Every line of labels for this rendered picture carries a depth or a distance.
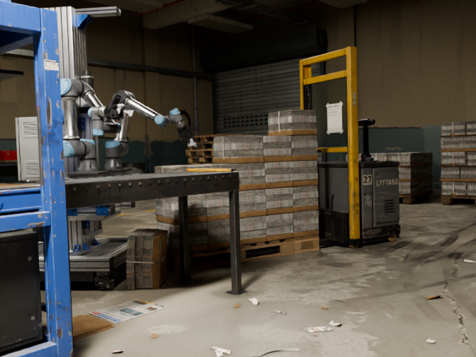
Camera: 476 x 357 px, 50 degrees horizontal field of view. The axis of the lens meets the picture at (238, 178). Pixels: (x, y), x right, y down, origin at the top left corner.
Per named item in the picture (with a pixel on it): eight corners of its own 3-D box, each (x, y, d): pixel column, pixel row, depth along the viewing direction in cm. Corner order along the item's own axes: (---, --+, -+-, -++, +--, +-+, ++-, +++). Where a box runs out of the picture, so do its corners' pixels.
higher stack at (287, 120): (270, 247, 492) (266, 112, 485) (295, 244, 507) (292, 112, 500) (294, 253, 458) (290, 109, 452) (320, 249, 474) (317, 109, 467)
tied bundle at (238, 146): (212, 163, 456) (212, 137, 455) (240, 162, 472) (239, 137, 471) (235, 163, 424) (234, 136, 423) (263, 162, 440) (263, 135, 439)
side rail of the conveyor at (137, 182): (234, 189, 339) (233, 171, 338) (239, 190, 335) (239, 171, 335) (41, 210, 239) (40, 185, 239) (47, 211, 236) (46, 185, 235)
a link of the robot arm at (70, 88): (86, 157, 357) (83, 78, 354) (69, 158, 344) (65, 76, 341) (75, 157, 363) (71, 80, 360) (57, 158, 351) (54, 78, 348)
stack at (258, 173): (156, 263, 433) (153, 166, 428) (270, 247, 492) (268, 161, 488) (175, 272, 399) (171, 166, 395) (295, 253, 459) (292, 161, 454)
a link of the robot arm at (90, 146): (100, 157, 367) (99, 138, 366) (85, 158, 356) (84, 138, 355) (88, 157, 373) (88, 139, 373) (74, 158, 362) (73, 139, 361)
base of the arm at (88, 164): (74, 172, 359) (73, 158, 359) (83, 171, 374) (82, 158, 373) (94, 171, 357) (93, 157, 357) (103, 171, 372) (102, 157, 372)
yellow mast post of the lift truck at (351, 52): (346, 238, 477) (343, 47, 468) (353, 236, 482) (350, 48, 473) (353, 239, 470) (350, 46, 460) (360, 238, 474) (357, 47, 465)
